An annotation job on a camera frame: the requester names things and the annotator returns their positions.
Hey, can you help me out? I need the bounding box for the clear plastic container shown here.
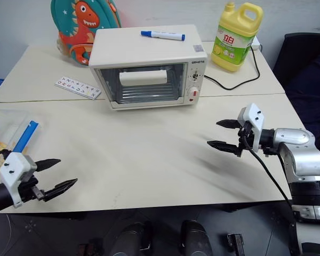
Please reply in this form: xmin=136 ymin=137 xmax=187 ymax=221
xmin=0 ymin=109 xmax=43 ymax=177

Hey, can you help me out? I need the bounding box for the glass oven door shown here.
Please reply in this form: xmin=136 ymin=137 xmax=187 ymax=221
xmin=93 ymin=62 xmax=189 ymax=106

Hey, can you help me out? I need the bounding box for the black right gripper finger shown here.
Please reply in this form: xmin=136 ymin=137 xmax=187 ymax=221
xmin=215 ymin=119 xmax=242 ymax=130
xmin=206 ymin=140 xmax=241 ymax=156

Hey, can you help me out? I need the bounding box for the dark rounded shape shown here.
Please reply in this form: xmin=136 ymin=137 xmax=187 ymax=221
xmin=180 ymin=219 xmax=213 ymax=256
xmin=108 ymin=222 xmax=153 ymax=256

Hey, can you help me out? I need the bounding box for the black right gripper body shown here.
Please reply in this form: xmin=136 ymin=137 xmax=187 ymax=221
xmin=235 ymin=121 xmax=257 ymax=158

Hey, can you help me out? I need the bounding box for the dark blue garment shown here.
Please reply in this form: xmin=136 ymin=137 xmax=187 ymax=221
xmin=284 ymin=45 xmax=320 ymax=162

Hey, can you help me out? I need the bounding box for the blue white marker pen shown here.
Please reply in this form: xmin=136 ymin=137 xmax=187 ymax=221
xmin=140 ymin=30 xmax=187 ymax=42

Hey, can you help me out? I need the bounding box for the black power cable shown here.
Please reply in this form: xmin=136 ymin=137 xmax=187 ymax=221
xmin=204 ymin=45 xmax=261 ymax=91

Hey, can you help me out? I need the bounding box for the teal dinosaur backpack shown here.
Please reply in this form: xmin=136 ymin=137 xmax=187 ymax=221
xmin=50 ymin=0 xmax=123 ymax=68

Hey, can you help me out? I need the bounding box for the white letter card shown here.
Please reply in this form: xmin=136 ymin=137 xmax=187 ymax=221
xmin=54 ymin=76 xmax=102 ymax=100

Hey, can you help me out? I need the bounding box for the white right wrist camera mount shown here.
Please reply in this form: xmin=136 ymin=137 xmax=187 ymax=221
xmin=237 ymin=102 xmax=265 ymax=153

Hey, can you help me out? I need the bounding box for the small black floor bracket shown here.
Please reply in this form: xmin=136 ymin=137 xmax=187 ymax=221
xmin=225 ymin=233 xmax=244 ymax=256

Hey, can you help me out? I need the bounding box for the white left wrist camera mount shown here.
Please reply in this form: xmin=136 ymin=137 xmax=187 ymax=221
xmin=0 ymin=151 xmax=38 ymax=209

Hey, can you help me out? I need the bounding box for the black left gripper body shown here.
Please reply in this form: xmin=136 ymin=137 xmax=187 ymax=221
xmin=17 ymin=177 xmax=48 ymax=203

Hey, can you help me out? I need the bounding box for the black chair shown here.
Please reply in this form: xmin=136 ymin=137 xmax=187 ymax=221
xmin=272 ymin=32 xmax=320 ymax=90

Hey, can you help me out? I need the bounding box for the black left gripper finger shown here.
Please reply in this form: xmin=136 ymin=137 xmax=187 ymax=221
xmin=43 ymin=178 xmax=78 ymax=202
xmin=34 ymin=158 xmax=62 ymax=173

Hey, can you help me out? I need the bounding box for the blue white flat stick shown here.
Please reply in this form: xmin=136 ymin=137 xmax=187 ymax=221
xmin=13 ymin=120 xmax=39 ymax=155

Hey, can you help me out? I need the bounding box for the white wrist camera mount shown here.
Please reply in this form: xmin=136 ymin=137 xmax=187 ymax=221
xmin=0 ymin=151 xmax=38 ymax=209
xmin=237 ymin=102 xmax=265 ymax=153

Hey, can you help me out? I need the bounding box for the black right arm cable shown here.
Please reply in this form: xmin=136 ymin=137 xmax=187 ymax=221
xmin=242 ymin=127 xmax=302 ymax=256

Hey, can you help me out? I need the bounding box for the yellow detergent bottle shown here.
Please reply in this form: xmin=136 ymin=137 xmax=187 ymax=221
xmin=211 ymin=1 xmax=265 ymax=73

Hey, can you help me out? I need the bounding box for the cream toaster oven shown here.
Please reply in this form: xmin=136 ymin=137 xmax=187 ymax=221
xmin=89 ymin=24 xmax=208 ymax=111

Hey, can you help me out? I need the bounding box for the white timer knob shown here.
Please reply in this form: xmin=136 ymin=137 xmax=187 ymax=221
xmin=187 ymin=86 xmax=201 ymax=98

